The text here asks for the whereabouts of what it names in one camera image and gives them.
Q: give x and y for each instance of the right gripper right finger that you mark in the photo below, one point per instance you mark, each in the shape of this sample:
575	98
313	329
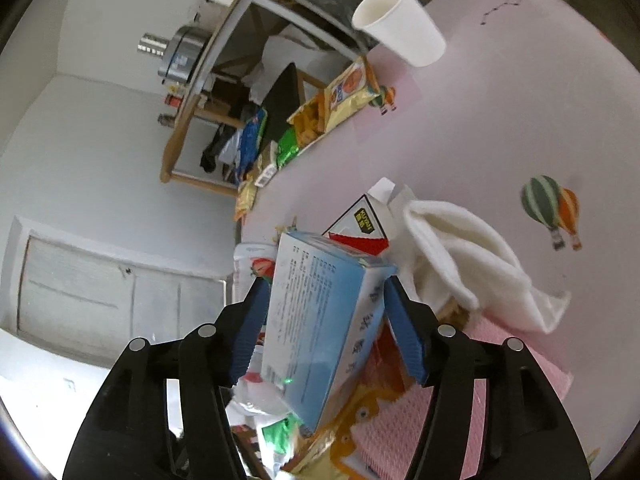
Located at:
526	434

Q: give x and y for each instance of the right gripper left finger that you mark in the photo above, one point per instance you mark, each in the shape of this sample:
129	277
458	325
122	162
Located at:
160	413

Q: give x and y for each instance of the pink patterned bag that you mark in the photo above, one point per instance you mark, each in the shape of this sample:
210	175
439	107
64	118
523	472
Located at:
389	440

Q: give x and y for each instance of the light blue medicine box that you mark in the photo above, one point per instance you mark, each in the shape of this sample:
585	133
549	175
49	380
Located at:
326	306

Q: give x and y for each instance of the white door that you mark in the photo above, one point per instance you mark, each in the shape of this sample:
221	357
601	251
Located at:
86	306

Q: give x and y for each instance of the white cloth towel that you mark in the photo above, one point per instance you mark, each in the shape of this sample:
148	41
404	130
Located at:
446	254

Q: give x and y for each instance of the white yogurt bottle red cap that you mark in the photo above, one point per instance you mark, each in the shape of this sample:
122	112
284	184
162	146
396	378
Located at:
250	261

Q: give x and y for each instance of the yellow snack bag left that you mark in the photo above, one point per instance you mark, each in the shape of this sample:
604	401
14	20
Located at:
245	199

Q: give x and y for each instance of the small white snack pack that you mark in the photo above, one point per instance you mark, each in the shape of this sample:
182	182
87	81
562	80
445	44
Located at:
265	175

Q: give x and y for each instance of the blue snack bag on chair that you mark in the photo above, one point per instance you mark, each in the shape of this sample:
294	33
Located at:
250	140

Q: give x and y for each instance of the green small snack bag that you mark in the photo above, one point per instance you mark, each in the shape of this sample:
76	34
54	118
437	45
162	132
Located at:
288	147

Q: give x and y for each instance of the brown golden snack bag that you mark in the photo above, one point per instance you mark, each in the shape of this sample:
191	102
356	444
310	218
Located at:
309	121

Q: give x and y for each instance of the wooden chair black seat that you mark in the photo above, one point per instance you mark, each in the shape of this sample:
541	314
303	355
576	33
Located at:
174	146

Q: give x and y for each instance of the silver cooking pot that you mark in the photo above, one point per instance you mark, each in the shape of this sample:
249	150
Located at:
179	55

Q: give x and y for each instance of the white paper cup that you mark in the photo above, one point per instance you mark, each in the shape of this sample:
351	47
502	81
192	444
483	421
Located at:
402	26

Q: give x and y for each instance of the white metal side table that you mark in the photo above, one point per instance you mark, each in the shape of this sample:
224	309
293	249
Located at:
305	14

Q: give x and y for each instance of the grey cable box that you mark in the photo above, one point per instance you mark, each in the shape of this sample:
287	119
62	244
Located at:
368	224

